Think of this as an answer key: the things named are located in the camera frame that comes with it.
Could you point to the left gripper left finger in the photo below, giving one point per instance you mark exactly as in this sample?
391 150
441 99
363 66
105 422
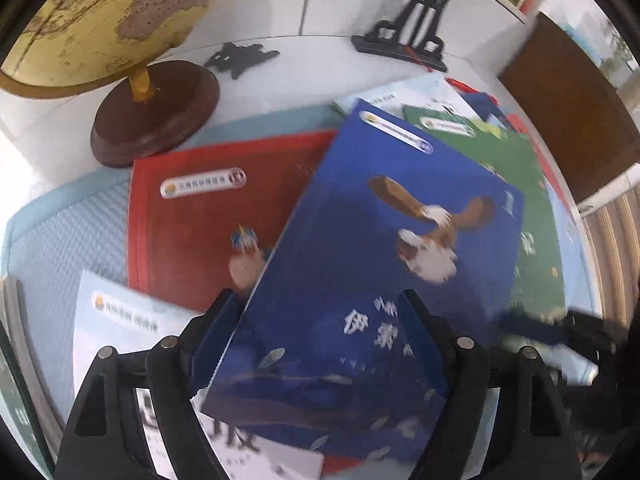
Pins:
104 437

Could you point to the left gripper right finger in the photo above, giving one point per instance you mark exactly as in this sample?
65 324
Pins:
531 437

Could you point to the white rabbit hill book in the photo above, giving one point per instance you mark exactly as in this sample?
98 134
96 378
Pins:
111 314

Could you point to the green insect book 03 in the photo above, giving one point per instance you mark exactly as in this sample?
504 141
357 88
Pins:
538 286

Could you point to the dark blue eagle book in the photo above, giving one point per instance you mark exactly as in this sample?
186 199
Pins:
321 359

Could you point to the teal mantis insect book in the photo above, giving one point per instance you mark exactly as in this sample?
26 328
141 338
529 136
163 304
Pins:
17 410

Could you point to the red fairy tale book 01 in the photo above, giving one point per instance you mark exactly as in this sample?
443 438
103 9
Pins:
206 219

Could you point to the coral red book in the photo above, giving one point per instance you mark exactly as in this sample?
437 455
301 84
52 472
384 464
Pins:
519 126

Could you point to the dark wooden cabinet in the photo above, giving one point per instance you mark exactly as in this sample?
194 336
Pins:
577 112

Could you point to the potted plant in grey vase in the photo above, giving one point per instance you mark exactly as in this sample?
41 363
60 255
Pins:
619 53

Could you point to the small black metal ornament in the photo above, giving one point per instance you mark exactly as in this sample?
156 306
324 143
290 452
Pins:
236 60

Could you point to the round embroidered fan on stand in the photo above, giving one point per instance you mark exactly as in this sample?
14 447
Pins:
412 36

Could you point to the antique yellow desk globe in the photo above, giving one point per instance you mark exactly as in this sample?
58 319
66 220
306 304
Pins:
51 49

